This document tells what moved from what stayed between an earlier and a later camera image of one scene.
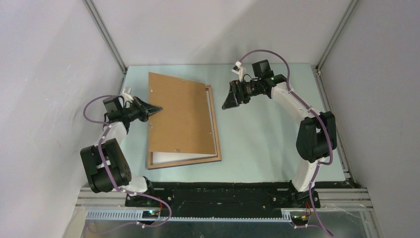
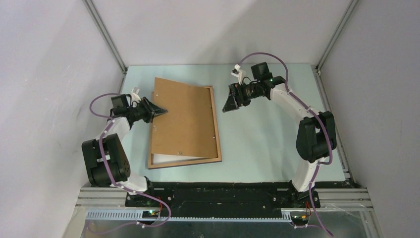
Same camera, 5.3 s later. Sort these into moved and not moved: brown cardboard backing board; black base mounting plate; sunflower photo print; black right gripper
Moved: sunflower photo print
Not moved: black right gripper; brown cardboard backing board; black base mounting plate
